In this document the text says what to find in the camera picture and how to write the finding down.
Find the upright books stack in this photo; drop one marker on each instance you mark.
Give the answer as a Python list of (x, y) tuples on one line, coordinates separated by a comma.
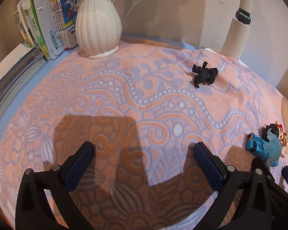
[(48, 24)]

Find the black dragon figurine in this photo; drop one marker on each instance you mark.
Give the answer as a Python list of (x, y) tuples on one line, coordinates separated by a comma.
[(204, 75)]

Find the black-haired red anime figurine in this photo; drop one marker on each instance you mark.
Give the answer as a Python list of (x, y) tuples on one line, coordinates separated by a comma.
[(278, 130)]

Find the white lamp pole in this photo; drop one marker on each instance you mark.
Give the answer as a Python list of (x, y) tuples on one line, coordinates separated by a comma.
[(238, 32)]

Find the flat magazines pile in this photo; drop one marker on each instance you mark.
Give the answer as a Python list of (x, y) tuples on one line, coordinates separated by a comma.
[(16, 69)]

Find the white ribbed vase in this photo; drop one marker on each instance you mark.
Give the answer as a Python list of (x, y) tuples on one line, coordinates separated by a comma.
[(98, 28)]

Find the pink patterned tablecloth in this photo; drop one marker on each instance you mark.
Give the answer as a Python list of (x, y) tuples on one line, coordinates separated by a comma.
[(142, 112)]

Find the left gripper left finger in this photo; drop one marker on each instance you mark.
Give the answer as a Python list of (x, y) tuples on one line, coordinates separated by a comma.
[(33, 210)]

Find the translucent teal wave figure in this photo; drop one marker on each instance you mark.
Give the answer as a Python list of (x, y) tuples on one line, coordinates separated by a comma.
[(272, 147)]

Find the blue lighter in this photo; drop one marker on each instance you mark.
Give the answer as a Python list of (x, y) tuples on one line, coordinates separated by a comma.
[(254, 144)]

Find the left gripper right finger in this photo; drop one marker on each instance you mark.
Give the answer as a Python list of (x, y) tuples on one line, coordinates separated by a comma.
[(254, 208)]

